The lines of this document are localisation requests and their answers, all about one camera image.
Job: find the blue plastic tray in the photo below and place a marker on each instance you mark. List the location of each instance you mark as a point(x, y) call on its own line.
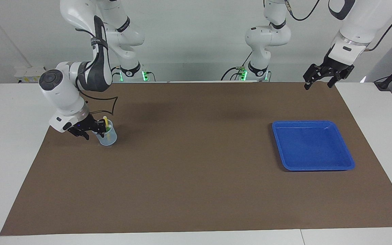
point(311, 144)

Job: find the yellow pen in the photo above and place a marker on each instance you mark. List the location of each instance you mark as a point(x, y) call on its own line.
point(105, 119)

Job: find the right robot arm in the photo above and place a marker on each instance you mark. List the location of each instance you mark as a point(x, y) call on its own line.
point(63, 92)

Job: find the clear plastic cup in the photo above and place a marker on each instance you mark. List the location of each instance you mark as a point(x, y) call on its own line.
point(108, 137)

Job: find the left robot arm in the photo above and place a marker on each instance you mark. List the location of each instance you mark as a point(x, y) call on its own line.
point(356, 20)

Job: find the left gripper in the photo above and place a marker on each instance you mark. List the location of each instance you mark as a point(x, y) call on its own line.
point(338, 64)

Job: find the white power strip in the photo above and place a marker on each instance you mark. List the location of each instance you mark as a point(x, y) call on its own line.
point(29, 74)

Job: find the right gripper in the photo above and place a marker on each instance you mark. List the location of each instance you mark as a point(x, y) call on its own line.
point(81, 124)

